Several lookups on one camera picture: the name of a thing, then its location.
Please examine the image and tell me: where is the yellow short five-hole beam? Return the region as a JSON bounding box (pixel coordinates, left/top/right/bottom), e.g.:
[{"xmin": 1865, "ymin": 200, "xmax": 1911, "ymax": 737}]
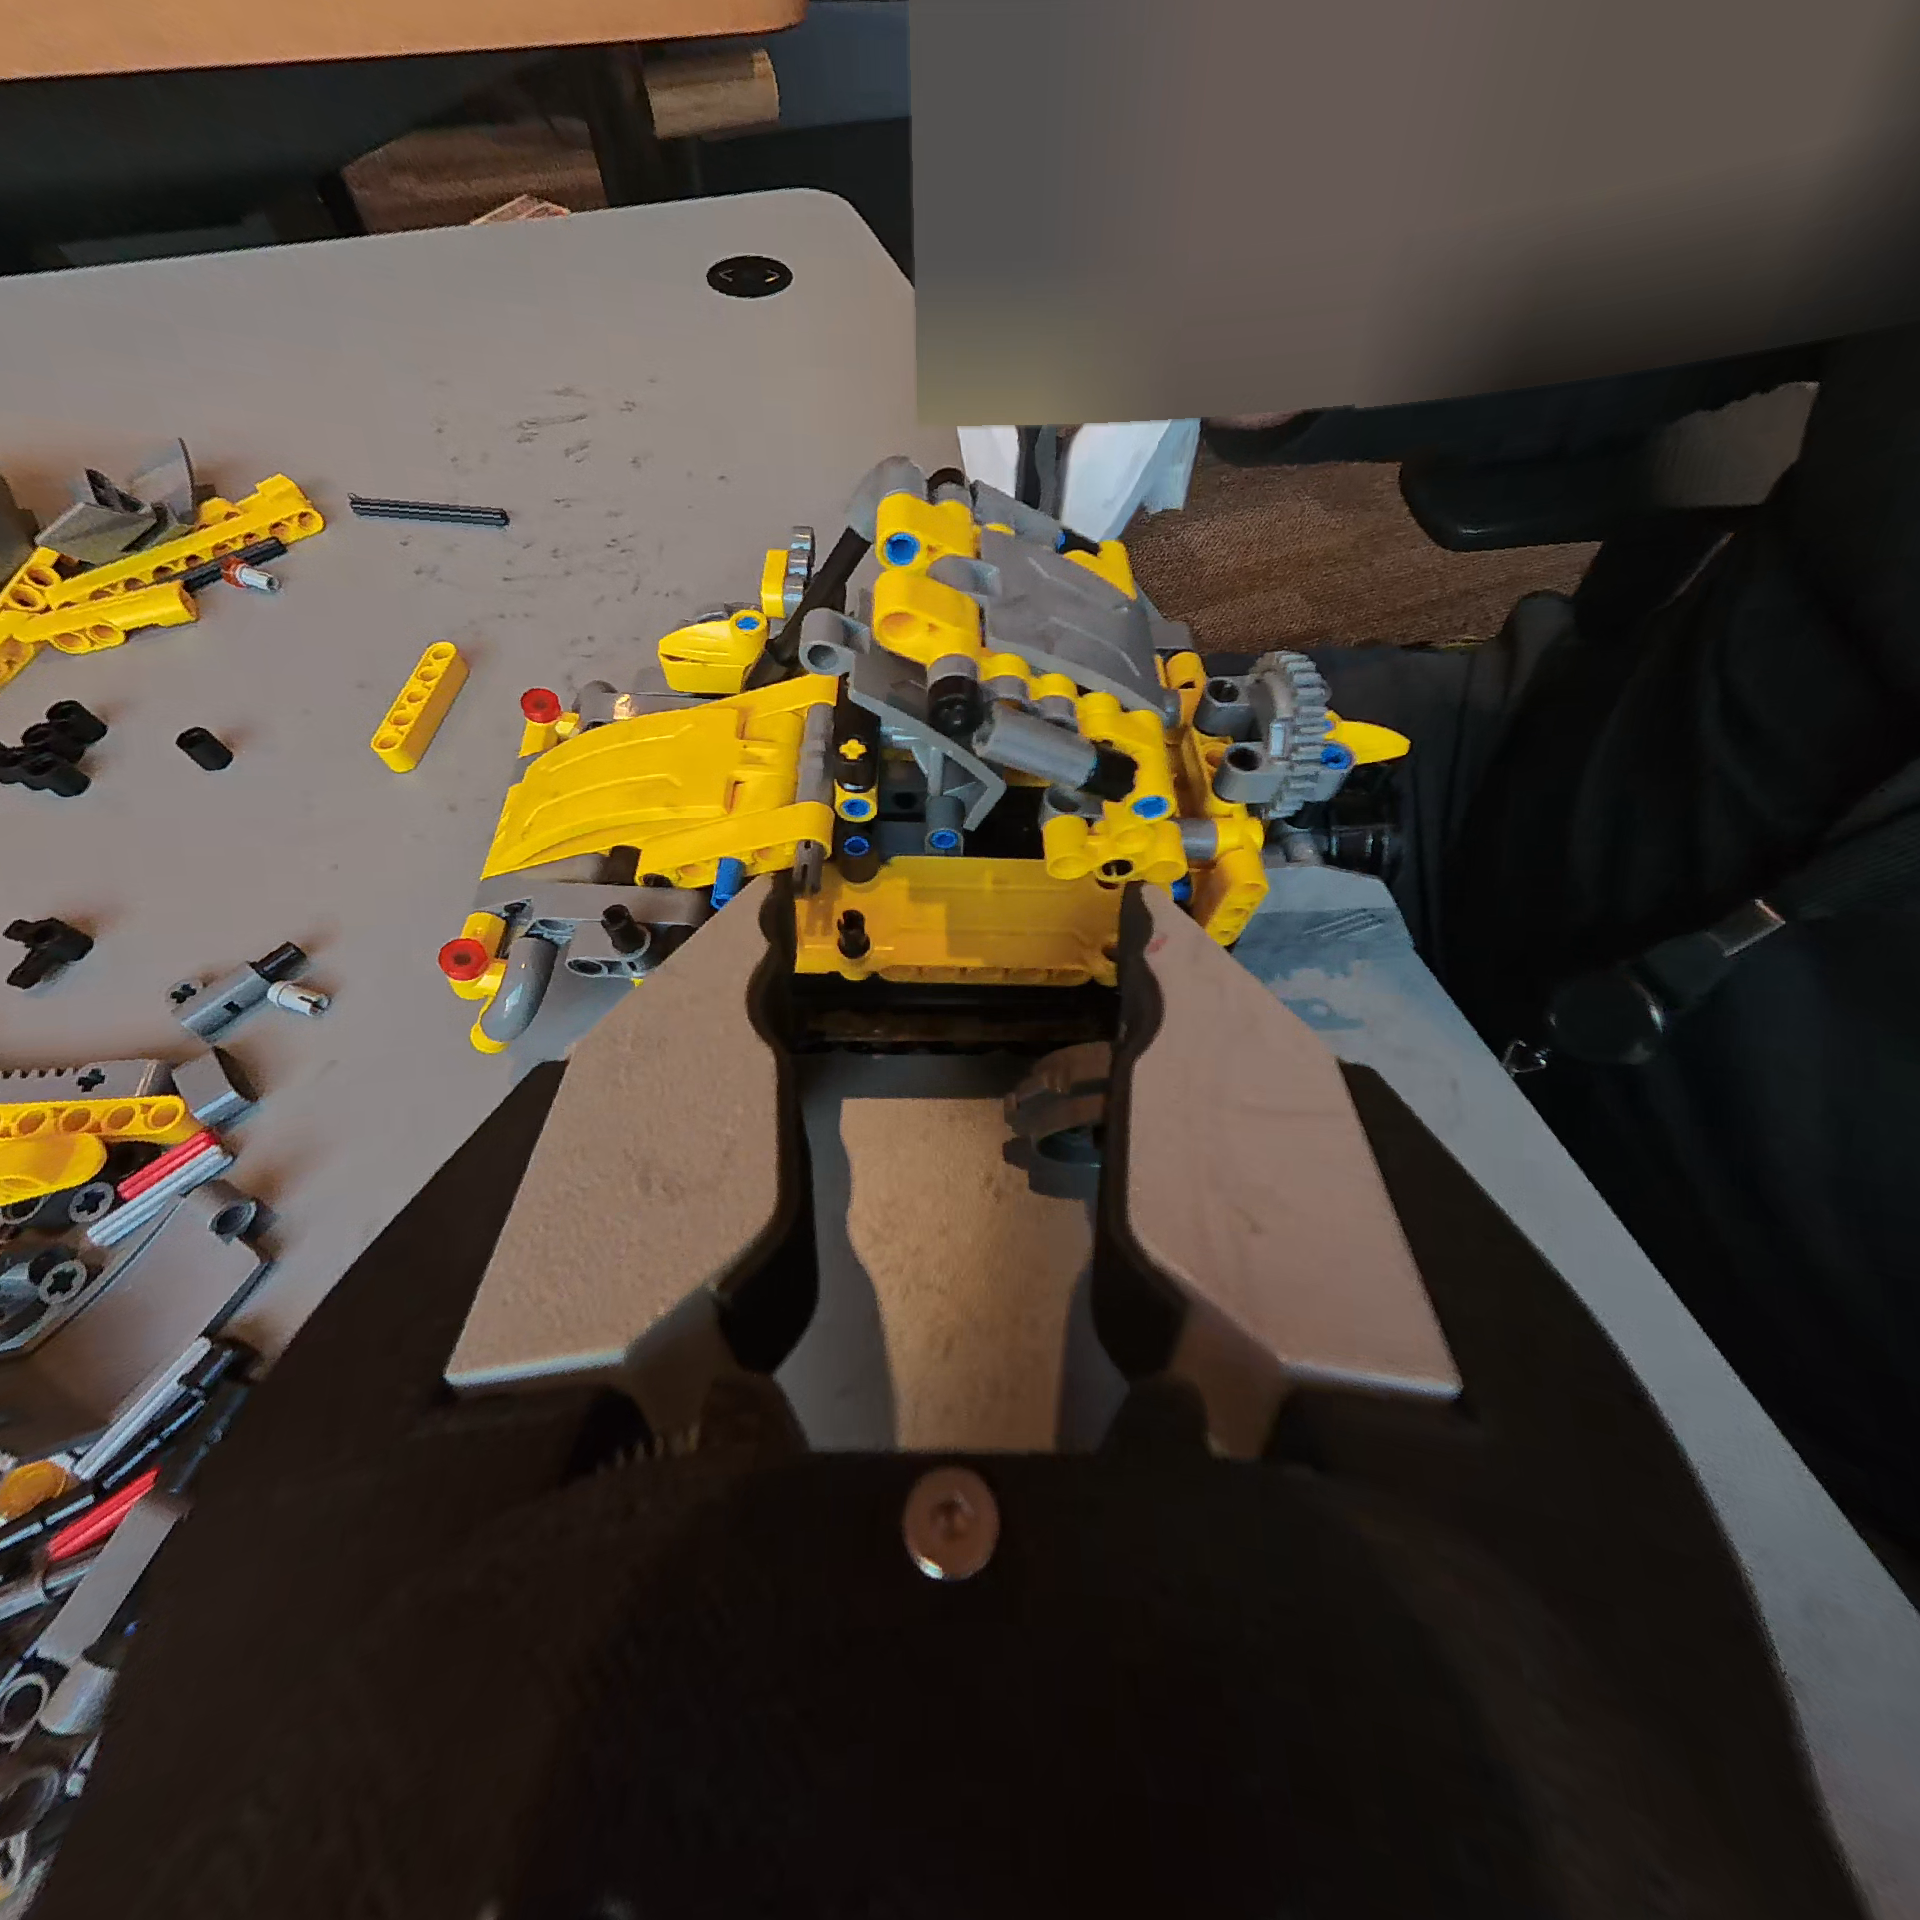
[{"xmin": 373, "ymin": 643, "xmax": 472, "ymax": 775}]

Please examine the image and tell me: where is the loose yellow beams group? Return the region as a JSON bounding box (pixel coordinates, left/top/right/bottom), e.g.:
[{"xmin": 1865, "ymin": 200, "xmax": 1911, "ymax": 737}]
[{"xmin": 0, "ymin": 471, "xmax": 328, "ymax": 693}]

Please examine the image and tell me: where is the black connector cluster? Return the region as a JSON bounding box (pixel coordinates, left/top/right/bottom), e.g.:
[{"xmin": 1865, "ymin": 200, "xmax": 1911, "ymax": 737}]
[{"xmin": 0, "ymin": 700, "xmax": 109, "ymax": 793}]

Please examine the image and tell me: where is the dark grey curved panel piece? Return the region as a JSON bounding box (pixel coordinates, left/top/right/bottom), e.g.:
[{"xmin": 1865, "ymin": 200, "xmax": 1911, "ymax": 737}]
[{"xmin": 36, "ymin": 439, "xmax": 196, "ymax": 548}]

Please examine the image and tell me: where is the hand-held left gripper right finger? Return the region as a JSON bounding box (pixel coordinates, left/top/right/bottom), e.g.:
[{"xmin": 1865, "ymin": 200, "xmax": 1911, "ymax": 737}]
[{"xmin": 1092, "ymin": 885, "xmax": 1465, "ymax": 1456}]

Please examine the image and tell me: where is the pile of dark brick pieces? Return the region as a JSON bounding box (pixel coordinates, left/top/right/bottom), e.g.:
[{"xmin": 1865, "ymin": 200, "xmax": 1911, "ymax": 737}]
[{"xmin": 0, "ymin": 1049, "xmax": 280, "ymax": 1801}]

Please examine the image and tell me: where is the black gear brick assembly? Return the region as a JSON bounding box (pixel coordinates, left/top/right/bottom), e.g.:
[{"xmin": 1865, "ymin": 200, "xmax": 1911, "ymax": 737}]
[{"xmin": 1201, "ymin": 648, "xmax": 1413, "ymax": 819}]

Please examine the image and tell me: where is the yellow toy brick vehicle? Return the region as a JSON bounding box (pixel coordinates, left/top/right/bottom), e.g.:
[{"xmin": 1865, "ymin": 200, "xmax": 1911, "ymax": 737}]
[{"xmin": 440, "ymin": 457, "xmax": 1413, "ymax": 1193}]

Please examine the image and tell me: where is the black office chair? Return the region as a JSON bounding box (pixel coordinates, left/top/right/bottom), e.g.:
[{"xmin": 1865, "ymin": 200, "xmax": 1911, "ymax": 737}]
[{"xmin": 1401, "ymin": 451, "xmax": 1608, "ymax": 548}]

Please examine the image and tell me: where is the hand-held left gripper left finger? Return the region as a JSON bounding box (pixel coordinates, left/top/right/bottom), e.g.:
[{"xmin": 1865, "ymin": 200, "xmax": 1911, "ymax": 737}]
[{"xmin": 444, "ymin": 874, "xmax": 823, "ymax": 1389}]

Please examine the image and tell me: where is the dark grey pin connector piece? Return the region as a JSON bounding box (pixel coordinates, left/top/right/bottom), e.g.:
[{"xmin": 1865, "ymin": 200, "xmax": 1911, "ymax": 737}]
[{"xmin": 172, "ymin": 945, "xmax": 332, "ymax": 1037}]

